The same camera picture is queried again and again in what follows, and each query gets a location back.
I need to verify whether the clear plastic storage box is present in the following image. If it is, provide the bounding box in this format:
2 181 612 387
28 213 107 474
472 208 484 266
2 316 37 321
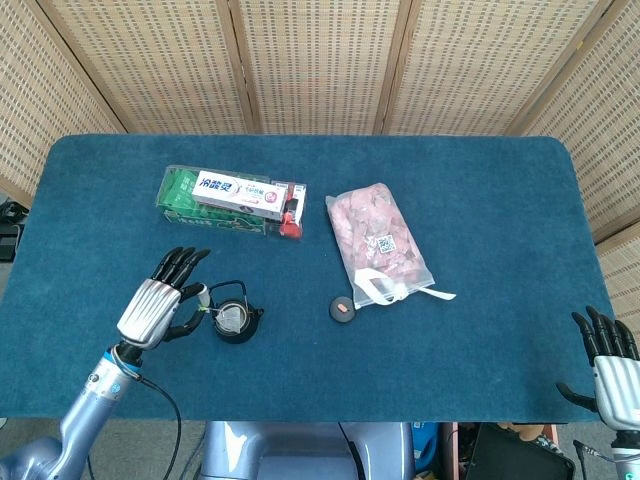
155 164 308 241

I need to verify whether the woven wooden folding screen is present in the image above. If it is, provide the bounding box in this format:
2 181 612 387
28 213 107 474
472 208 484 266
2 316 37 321
0 0 640 386

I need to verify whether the blue-grey robot torso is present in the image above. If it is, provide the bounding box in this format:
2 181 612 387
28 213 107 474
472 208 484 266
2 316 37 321
198 421 416 480

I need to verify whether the tan plush item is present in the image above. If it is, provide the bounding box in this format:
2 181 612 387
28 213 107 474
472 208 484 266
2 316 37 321
497 422 557 444

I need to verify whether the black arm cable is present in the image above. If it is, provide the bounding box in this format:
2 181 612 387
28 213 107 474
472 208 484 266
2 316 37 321
135 373 183 480
571 438 614 460

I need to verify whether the white toothpaste carton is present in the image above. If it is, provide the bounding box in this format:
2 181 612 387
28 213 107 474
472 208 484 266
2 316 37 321
191 169 290 221

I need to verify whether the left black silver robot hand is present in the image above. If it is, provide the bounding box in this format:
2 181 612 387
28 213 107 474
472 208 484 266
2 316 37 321
116 246 212 350

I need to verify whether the blue table mat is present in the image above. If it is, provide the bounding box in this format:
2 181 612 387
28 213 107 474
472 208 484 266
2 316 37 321
0 133 624 424

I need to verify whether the clear bag of pink items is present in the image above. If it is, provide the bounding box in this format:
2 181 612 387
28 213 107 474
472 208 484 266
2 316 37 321
325 182 457 310

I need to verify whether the black floor equipment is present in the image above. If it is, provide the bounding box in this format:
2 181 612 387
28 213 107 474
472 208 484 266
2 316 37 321
0 197 26 264

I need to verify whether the red white small package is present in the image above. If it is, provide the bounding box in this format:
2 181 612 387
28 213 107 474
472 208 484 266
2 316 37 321
278 182 306 240

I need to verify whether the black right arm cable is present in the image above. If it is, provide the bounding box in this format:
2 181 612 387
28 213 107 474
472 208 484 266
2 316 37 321
571 438 614 460

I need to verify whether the black cast iron teapot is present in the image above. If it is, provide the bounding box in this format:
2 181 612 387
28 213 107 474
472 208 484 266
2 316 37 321
206 280 265 345

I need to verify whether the black flat case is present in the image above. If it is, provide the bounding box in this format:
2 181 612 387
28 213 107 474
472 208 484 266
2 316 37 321
464 423 576 480

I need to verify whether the black teapot lid orange knob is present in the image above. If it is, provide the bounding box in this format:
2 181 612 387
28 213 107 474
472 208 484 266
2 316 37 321
328 295 357 324

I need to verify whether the green packaged carton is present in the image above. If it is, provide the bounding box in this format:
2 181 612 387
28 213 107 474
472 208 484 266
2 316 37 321
158 168 266 235

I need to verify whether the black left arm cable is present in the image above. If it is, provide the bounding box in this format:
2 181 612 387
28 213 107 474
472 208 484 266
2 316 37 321
135 373 183 480

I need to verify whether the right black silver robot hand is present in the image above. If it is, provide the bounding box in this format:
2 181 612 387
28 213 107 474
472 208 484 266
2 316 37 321
555 305 640 429

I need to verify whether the blue plastic item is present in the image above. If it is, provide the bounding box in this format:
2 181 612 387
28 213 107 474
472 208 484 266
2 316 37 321
412 422 441 476

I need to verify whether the pyramid tea bag with string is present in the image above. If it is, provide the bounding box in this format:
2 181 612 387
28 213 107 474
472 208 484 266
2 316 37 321
196 298 245 336

